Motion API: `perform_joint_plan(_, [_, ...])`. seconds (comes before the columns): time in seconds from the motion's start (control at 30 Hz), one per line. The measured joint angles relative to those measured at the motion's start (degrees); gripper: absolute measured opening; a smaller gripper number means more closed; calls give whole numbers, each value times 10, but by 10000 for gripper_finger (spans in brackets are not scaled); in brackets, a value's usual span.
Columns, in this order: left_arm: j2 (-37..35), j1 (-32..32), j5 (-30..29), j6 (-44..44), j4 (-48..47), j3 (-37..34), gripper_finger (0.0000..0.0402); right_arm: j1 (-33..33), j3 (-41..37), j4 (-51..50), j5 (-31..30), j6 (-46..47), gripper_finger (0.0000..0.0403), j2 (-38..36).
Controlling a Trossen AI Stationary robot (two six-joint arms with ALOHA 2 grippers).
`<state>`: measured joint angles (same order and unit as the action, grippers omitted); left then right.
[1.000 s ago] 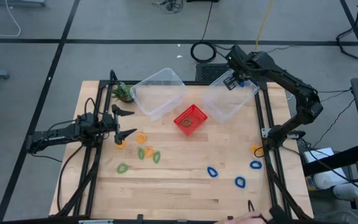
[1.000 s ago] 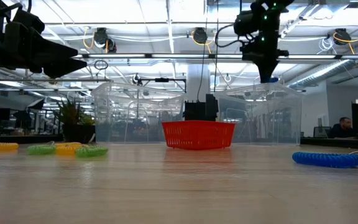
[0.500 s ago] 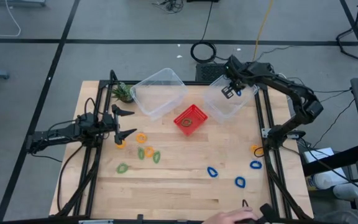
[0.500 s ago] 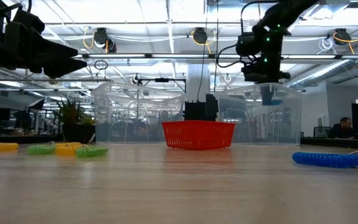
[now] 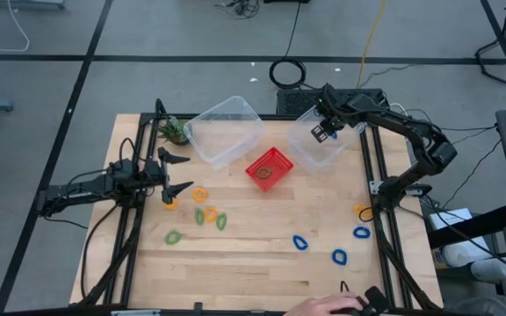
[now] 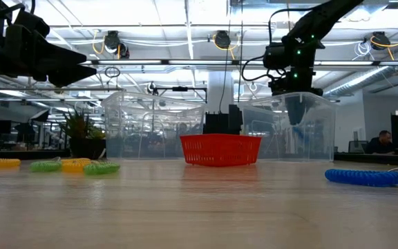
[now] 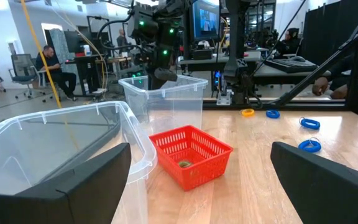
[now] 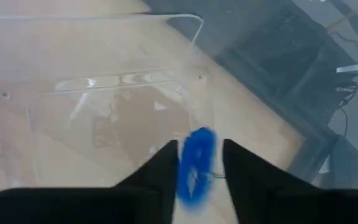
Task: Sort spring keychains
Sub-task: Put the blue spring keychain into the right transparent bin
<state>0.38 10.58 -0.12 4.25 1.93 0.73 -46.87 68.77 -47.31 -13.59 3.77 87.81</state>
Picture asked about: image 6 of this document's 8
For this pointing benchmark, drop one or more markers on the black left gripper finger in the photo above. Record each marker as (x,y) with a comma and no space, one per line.
(61,53)
(71,74)

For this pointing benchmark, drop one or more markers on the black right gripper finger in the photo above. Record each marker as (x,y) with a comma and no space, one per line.
(300,109)
(291,109)

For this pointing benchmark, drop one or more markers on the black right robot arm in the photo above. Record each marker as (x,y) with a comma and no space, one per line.
(323,17)

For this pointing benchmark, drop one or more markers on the clear plastic storage bin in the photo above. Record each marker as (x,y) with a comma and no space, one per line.
(133,138)
(323,138)

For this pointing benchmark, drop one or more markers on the black perforated computer case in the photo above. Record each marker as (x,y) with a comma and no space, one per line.
(223,124)

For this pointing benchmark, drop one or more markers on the small potted green plant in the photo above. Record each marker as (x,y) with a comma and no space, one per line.
(81,145)

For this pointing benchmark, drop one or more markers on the red plastic mesh basket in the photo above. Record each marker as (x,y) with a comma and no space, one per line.
(219,150)

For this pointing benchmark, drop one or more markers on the person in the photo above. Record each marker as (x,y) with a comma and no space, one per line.
(380,145)

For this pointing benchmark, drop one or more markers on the dark computer monitor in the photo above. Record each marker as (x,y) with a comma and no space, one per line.
(396,131)

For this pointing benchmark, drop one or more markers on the silver ventilation duct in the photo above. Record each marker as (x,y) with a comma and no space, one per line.
(358,81)

